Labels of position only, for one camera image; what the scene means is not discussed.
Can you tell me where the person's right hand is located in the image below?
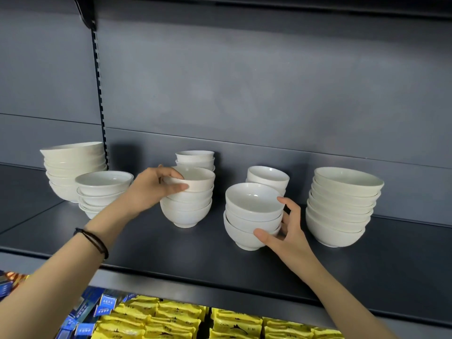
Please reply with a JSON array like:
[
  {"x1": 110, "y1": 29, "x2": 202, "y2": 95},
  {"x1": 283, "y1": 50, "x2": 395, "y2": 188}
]
[{"x1": 254, "y1": 196, "x2": 324, "y2": 281}]

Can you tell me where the person's left hand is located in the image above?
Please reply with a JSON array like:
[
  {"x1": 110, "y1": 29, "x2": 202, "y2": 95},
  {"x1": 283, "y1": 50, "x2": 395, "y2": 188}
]
[{"x1": 118, "y1": 165, "x2": 190, "y2": 219}]

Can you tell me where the off-white ceramic bowl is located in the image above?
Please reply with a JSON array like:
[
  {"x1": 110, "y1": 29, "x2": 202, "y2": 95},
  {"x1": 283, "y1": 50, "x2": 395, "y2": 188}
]
[
  {"x1": 305, "y1": 211, "x2": 366, "y2": 248},
  {"x1": 312, "y1": 178, "x2": 381, "y2": 208},
  {"x1": 310, "y1": 188, "x2": 377, "y2": 215},
  {"x1": 308, "y1": 197, "x2": 374, "y2": 224},
  {"x1": 313, "y1": 167, "x2": 385, "y2": 198},
  {"x1": 306, "y1": 206, "x2": 371, "y2": 234}
]

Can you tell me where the tall white ceramic bowl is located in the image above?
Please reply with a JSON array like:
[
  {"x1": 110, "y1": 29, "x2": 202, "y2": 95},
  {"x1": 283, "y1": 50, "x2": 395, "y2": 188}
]
[
  {"x1": 246, "y1": 165, "x2": 290, "y2": 191},
  {"x1": 245, "y1": 178, "x2": 287, "y2": 196}
]

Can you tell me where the cream ceramic bowl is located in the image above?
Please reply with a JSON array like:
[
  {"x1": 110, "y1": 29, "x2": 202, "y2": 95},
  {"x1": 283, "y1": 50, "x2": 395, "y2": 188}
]
[
  {"x1": 43, "y1": 153, "x2": 106, "y2": 169},
  {"x1": 44, "y1": 162, "x2": 107, "y2": 177},
  {"x1": 40, "y1": 141, "x2": 104, "y2": 159}
]

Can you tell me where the group of white bowls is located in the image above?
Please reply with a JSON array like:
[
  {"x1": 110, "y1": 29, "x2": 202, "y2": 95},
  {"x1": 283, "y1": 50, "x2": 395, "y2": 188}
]
[
  {"x1": 46, "y1": 171, "x2": 133, "y2": 220},
  {"x1": 105, "y1": 127, "x2": 452, "y2": 226}
]

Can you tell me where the person's right forearm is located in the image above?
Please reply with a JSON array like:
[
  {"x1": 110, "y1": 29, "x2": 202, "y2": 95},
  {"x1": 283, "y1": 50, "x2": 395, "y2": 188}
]
[{"x1": 303, "y1": 263, "x2": 398, "y2": 339}]

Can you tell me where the person's left forearm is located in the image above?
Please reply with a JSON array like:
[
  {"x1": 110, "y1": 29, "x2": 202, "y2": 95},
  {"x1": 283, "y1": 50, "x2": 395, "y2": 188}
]
[{"x1": 0, "y1": 201, "x2": 137, "y2": 339}]

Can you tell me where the row of blue boxes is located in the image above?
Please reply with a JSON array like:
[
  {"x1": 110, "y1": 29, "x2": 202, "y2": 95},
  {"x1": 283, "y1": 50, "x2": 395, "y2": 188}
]
[{"x1": 0, "y1": 271, "x2": 138, "y2": 339}]

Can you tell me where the yellow packets shelf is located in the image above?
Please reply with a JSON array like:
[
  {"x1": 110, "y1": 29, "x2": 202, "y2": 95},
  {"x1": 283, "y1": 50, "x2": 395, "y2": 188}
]
[{"x1": 90, "y1": 295, "x2": 345, "y2": 339}]

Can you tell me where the narrow grey metal back panel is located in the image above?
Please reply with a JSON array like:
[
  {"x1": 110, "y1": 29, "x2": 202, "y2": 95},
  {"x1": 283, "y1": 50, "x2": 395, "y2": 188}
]
[{"x1": 0, "y1": 113, "x2": 106, "y2": 170}]

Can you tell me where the orange snack packet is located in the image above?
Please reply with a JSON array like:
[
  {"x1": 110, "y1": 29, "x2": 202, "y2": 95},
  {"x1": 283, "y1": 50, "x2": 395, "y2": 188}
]
[{"x1": 10, "y1": 273, "x2": 29, "y2": 290}]

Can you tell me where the large grey metal back panel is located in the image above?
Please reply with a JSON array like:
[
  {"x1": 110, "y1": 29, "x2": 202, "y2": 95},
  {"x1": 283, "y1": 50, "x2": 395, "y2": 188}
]
[
  {"x1": 0, "y1": 0, "x2": 103, "y2": 126},
  {"x1": 95, "y1": 3, "x2": 452, "y2": 170}
]

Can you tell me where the black cord bracelet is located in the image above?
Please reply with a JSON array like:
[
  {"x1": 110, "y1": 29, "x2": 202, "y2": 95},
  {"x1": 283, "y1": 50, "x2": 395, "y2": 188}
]
[{"x1": 73, "y1": 227, "x2": 109, "y2": 261}]

